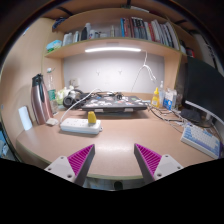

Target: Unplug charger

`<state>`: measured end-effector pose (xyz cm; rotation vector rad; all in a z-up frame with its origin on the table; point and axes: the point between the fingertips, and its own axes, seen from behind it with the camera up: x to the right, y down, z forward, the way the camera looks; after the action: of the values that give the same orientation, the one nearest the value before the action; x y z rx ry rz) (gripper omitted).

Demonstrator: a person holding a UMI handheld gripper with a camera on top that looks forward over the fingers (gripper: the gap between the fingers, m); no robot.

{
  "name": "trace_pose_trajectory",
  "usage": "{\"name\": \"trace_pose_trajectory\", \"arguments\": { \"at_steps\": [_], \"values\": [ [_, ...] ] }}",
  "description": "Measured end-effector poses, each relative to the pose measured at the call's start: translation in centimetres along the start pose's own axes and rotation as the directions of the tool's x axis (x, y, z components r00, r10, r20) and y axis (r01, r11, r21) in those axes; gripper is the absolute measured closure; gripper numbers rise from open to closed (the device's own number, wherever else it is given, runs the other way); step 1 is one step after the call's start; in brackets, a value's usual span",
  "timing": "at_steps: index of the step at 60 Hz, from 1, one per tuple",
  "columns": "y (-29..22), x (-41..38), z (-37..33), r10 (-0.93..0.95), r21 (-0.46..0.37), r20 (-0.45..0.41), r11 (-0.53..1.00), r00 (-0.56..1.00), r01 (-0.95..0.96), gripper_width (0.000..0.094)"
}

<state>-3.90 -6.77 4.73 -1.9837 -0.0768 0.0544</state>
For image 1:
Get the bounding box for yellow glue bottle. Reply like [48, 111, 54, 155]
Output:
[151, 89, 160, 108]

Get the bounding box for teal tissue pack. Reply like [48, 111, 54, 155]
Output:
[46, 40, 62, 52]

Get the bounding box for white blue keyboard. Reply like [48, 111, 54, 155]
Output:
[181, 125, 221, 159]

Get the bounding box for white paper roll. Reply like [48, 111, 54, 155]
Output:
[18, 106, 32, 131]

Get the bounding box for blue white packet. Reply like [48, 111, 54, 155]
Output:
[163, 89, 177, 110]

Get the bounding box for wooden shelf unit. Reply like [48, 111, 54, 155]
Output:
[42, 8, 183, 88]

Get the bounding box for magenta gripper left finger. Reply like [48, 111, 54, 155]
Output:
[45, 144, 95, 186]

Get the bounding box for white power strip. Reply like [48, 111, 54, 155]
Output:
[60, 118, 102, 134]

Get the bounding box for yellow charger plug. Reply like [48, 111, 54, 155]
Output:
[88, 111, 96, 124]

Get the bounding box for row of books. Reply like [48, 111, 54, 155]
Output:
[120, 17, 180, 50]

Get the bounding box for black headphones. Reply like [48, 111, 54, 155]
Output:
[63, 89, 84, 109]

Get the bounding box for black computer monitor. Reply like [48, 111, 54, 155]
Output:
[183, 57, 224, 125]

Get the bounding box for white hanging cable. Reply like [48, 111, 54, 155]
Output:
[130, 49, 158, 94]

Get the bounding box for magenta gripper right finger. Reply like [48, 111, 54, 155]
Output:
[134, 144, 183, 184]

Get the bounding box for LED light bar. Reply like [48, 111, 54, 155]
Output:
[85, 47, 141, 53]

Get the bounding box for clear sanitizer bottle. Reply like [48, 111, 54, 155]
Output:
[159, 81, 165, 107]

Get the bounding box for black laptop with stickers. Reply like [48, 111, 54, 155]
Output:
[82, 96, 147, 112]

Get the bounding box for pink metallic thermos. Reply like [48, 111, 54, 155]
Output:
[31, 74, 53, 125]

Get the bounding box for white small adapter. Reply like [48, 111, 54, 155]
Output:
[46, 118, 59, 126]

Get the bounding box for clear plastic water bottle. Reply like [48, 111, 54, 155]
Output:
[47, 68, 58, 114]

